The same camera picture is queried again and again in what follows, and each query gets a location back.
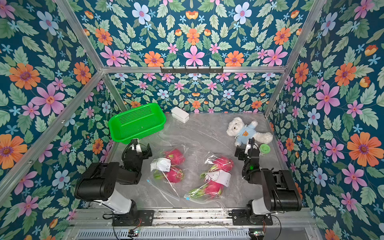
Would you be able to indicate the black hook rail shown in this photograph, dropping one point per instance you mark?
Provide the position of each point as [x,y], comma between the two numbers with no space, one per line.
[192,70]

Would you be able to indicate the white rectangular box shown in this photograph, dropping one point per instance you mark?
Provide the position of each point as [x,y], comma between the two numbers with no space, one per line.
[180,115]

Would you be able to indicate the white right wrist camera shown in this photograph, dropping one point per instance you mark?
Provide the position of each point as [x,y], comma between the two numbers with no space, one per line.
[248,148]

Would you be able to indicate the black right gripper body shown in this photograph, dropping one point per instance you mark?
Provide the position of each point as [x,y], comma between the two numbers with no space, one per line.
[248,150]

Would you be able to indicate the pink dragon fruit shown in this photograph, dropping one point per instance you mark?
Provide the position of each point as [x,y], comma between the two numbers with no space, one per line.
[174,176]
[209,190]
[222,163]
[175,156]

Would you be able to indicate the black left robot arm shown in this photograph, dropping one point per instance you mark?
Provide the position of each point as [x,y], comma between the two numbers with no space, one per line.
[98,183]

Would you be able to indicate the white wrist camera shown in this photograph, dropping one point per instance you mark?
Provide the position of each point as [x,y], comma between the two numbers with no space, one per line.
[136,148]
[248,148]

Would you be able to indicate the clear zip-top bag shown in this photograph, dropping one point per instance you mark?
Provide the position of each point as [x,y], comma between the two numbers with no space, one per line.
[172,192]
[220,177]

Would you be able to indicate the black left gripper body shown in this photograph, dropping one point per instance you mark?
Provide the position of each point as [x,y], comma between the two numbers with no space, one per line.
[140,157]

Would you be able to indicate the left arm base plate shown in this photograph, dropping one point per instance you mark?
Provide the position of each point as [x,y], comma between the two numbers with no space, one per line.
[141,218]

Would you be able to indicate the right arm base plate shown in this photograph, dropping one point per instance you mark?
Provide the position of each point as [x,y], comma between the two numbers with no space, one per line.
[242,217]

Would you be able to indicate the small green round lid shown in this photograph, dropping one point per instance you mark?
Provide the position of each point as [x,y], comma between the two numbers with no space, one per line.
[265,149]

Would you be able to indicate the white teddy bear blue shirt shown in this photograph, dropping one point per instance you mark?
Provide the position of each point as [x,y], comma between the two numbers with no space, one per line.
[242,132]

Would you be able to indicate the green plastic basket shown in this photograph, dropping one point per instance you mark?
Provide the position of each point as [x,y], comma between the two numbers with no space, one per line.
[137,123]

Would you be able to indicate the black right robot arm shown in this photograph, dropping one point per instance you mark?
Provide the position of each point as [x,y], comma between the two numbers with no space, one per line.
[280,193]

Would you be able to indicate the white perforated vent strip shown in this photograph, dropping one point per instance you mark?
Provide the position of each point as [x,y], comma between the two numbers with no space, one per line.
[164,234]

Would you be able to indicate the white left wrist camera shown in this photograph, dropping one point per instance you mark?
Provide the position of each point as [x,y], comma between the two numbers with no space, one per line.
[136,148]

